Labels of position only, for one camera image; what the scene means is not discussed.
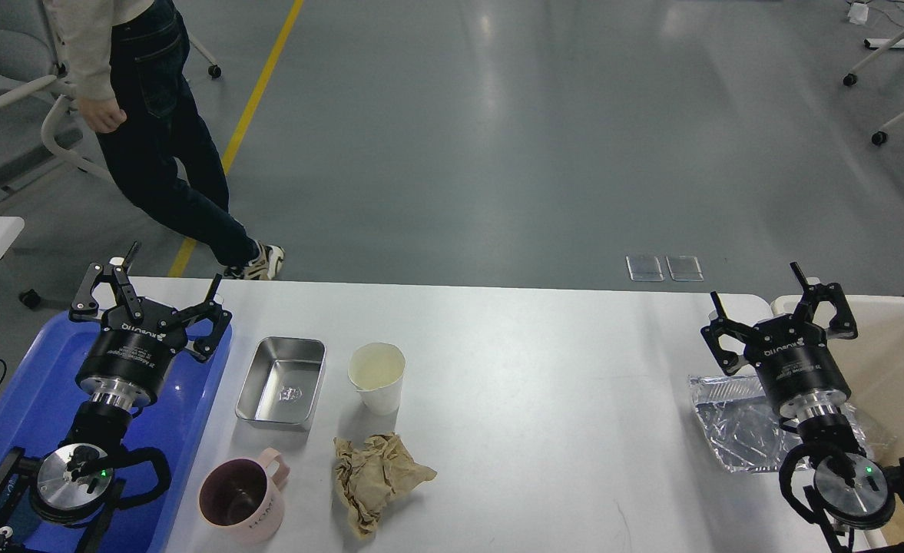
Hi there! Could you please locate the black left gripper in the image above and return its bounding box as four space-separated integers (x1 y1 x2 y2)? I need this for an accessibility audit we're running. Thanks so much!
69 241 233 405

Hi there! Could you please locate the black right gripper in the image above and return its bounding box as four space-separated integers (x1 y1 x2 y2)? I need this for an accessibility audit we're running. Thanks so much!
700 262 859 419

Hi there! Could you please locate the aluminium foil tray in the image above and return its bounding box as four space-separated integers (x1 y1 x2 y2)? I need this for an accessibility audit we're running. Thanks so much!
688 375 876 473

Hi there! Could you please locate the stainless steel rectangular tray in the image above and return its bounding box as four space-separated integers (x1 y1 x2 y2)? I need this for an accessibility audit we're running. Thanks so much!
235 336 326 432

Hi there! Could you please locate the pink home mug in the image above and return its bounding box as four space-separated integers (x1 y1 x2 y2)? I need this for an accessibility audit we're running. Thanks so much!
198 448 290 544

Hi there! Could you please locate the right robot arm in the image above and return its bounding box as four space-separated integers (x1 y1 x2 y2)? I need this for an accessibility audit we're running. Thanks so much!
701 263 904 552

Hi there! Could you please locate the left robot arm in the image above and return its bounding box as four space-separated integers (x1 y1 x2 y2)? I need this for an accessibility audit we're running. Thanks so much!
0 243 233 552

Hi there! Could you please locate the beige plastic bin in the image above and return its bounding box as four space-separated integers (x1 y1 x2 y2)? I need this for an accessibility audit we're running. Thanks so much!
771 295 904 553

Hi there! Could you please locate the blue plastic tray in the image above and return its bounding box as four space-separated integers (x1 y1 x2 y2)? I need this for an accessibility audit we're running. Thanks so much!
0 310 233 553

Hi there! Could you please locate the white paper cup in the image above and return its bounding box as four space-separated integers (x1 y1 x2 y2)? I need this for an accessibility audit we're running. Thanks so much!
349 343 406 416

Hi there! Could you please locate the grey office chair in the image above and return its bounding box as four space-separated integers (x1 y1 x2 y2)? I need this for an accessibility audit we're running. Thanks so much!
0 0 222 202

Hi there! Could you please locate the person in dark jeans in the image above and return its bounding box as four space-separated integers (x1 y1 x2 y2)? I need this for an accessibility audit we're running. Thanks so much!
45 1 284 280

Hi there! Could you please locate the crumpled brown paper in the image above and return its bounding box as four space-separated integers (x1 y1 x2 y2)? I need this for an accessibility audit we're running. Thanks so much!
333 432 437 540

